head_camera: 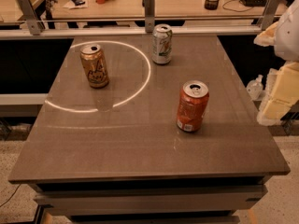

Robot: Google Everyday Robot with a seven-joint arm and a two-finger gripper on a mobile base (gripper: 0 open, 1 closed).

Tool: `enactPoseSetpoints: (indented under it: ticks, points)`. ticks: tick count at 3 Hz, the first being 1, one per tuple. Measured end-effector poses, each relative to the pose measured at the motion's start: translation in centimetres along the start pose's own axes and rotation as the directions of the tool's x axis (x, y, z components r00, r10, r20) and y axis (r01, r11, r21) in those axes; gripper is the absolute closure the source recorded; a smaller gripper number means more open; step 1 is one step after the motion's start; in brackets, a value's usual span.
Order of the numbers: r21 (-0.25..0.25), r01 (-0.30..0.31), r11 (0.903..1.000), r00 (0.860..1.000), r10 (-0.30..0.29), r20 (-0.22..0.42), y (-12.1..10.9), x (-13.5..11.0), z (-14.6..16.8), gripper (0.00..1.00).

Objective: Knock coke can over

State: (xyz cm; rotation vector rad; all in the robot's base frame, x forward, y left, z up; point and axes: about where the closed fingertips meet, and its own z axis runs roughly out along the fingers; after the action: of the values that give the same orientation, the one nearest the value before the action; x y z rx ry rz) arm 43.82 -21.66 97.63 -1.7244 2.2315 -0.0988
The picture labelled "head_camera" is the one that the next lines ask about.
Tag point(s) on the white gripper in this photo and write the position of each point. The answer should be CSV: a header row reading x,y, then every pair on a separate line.
x,y
288,36

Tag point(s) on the orange soda can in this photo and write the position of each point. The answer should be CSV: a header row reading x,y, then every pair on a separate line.
x,y
193,99

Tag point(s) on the white green soda can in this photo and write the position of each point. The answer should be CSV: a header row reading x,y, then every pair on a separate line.
x,y
162,44

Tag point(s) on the gold soda can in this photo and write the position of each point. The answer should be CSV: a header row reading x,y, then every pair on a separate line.
x,y
94,65

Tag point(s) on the clear sanitizer bottle left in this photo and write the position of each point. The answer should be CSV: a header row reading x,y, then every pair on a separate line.
x,y
255,87

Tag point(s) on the black mesh cup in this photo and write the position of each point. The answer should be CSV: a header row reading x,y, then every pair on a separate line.
x,y
211,4

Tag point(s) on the grey table drawer unit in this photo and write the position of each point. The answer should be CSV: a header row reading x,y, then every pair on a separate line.
x,y
181,197

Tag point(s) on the metal bracket right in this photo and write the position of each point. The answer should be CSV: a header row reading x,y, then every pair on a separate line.
x,y
268,14

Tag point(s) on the metal bracket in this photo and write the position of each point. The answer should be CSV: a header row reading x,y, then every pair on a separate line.
x,y
149,7
34,24
268,14

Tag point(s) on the metal bracket middle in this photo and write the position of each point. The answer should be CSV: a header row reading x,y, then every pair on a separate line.
x,y
149,7

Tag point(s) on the metal bracket left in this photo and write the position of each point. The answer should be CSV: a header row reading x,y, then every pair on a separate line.
x,y
34,24

